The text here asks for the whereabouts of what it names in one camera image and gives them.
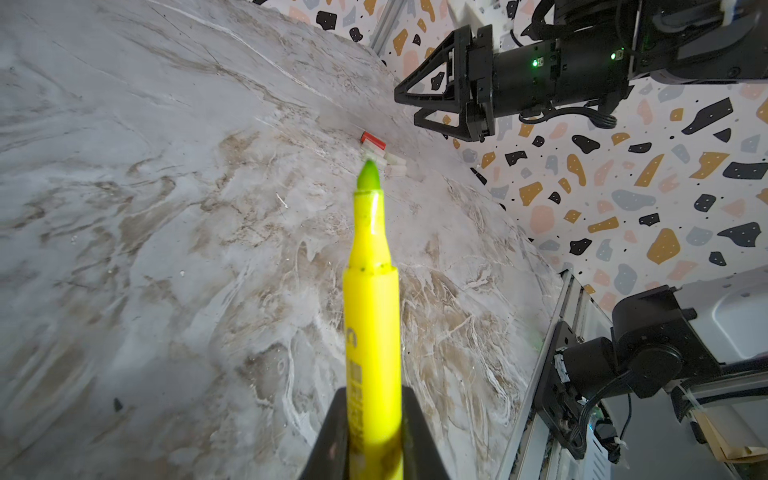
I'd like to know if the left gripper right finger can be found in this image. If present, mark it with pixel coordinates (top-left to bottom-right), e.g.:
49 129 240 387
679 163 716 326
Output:
402 386 449 480

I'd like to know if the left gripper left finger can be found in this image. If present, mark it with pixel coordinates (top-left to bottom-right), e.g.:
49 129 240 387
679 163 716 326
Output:
299 387 349 480

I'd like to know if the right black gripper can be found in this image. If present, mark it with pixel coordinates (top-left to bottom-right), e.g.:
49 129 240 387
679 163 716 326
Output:
394 23 630 141

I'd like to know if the yellow highlighter pen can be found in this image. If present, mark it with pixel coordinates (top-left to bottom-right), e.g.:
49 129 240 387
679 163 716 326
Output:
343 160 404 479

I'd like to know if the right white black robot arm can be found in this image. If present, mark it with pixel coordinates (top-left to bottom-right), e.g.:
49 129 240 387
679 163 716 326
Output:
394 1 767 142

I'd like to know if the red pen cap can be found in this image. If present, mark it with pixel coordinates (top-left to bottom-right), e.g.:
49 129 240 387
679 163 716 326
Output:
360 131 386 151

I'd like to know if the clear pen cap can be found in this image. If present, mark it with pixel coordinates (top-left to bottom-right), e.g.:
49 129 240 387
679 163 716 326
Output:
362 149 407 177

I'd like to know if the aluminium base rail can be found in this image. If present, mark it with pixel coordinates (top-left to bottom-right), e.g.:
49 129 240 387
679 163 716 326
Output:
495 270 610 479

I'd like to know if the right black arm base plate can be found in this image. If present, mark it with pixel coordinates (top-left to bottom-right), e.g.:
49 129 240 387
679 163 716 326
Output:
533 321 615 460

